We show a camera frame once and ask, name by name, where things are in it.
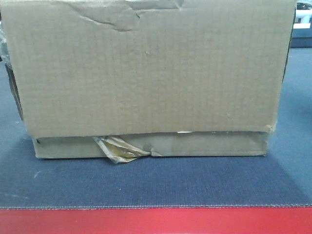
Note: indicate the brown cardboard carton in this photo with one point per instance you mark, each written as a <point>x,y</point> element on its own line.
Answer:
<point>126,79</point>

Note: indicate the dark blue conveyor belt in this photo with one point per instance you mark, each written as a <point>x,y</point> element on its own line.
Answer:
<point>283,177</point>

